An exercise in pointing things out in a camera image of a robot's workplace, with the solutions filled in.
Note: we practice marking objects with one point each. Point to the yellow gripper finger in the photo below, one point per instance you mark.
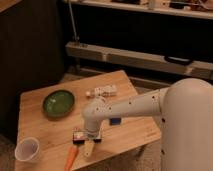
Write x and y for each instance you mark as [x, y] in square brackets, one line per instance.
[88, 147]

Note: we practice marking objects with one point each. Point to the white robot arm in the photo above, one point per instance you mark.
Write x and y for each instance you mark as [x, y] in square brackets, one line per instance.
[186, 111]

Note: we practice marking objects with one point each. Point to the translucent ceramic cup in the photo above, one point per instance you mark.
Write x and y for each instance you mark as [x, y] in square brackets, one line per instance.
[28, 150]

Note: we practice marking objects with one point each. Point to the orange carrot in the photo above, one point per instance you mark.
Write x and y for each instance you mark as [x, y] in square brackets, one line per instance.
[73, 152]

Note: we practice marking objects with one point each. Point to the blue block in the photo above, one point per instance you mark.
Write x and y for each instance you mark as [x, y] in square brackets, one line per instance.
[115, 121]

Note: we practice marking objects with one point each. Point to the wooden table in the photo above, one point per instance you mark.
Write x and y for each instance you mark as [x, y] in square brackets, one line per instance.
[55, 136]

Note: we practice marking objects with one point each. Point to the green bowl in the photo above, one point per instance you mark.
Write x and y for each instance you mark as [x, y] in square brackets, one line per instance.
[58, 103]

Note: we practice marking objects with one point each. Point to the metal stand pole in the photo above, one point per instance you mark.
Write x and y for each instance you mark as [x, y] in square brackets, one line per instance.
[75, 36]

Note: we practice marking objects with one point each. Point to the wooden shelf beam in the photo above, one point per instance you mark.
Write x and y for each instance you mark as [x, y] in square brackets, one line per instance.
[202, 70]

